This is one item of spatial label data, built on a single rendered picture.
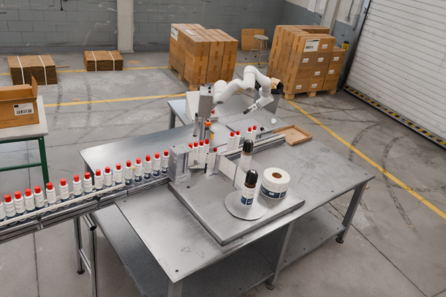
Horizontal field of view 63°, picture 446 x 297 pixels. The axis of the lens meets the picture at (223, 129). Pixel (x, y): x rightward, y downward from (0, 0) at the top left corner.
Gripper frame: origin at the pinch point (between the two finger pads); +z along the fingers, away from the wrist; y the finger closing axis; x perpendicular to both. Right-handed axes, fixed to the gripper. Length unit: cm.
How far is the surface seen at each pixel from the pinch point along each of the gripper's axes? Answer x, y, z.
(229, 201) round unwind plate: -41, -122, -9
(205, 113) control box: 21, -91, -14
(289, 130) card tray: -41, 23, -20
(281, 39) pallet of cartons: 58, 329, 21
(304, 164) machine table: -65, -30, -36
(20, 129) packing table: 97, -121, 140
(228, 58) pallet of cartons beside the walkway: 78, 263, 98
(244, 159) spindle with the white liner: -26, -86, -18
